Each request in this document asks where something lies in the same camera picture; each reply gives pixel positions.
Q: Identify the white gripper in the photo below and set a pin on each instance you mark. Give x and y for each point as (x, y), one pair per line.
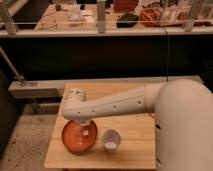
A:
(84, 126)

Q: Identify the orange plate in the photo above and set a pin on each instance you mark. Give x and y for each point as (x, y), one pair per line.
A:
(78, 139)

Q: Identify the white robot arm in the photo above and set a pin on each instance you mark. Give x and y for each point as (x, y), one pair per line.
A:
(183, 119)

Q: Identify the wooden table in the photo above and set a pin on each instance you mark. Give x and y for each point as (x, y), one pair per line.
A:
(137, 148)

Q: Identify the grey metal beam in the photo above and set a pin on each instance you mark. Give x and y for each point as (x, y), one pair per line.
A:
(55, 88)

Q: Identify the black device on bench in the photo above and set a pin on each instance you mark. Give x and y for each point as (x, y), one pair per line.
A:
(127, 20)

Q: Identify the orange box on bench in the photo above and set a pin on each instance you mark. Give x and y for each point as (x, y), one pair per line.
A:
(149, 16)

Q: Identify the white vertical post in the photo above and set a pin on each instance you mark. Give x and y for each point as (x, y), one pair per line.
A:
(101, 16)

